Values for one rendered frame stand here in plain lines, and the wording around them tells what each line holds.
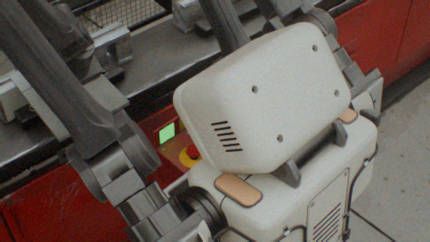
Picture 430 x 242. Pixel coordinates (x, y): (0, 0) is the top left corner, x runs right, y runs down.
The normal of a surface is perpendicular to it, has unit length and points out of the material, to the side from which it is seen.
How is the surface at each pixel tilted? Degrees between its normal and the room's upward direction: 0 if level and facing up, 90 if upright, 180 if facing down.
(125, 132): 74
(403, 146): 0
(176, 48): 0
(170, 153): 0
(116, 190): 46
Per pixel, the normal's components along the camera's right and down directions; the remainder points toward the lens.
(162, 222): 0.29, -0.15
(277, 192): -0.09, -0.76
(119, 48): 0.63, 0.56
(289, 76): 0.52, -0.09
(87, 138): 0.31, 0.47
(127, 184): 0.02, 0.03
